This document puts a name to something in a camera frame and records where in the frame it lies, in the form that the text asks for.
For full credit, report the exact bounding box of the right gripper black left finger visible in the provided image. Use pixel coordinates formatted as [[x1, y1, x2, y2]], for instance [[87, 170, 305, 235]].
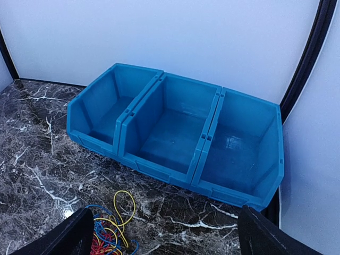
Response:
[[13, 208, 94, 255]]

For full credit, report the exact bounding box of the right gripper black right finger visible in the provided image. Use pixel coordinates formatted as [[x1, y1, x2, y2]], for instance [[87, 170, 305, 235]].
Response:
[[238, 205, 319, 254]]

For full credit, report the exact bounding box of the right blue storage bin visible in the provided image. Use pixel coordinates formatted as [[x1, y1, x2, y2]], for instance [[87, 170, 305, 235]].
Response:
[[190, 88, 284, 211]]

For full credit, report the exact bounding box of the blue storage bin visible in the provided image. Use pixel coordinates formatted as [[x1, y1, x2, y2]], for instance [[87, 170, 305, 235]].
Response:
[[66, 63, 164, 159], [190, 88, 284, 211], [118, 73, 222, 189]]

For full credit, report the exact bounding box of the left blue storage bin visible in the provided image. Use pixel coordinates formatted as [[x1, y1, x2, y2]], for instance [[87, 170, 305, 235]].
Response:
[[66, 63, 164, 159]]

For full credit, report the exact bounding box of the middle blue storage bin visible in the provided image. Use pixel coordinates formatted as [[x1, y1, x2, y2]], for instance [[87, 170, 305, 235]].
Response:
[[118, 73, 222, 189]]

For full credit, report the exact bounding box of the black left corner post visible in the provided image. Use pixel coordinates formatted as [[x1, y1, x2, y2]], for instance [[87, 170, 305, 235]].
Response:
[[0, 31, 20, 80]]

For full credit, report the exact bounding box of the black corner post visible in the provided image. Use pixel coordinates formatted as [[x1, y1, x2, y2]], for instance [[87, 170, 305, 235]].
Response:
[[0, 31, 20, 80], [262, 1, 339, 228]]

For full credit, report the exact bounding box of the black right corner post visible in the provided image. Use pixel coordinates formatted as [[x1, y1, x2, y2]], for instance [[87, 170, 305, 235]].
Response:
[[262, 1, 339, 228]]

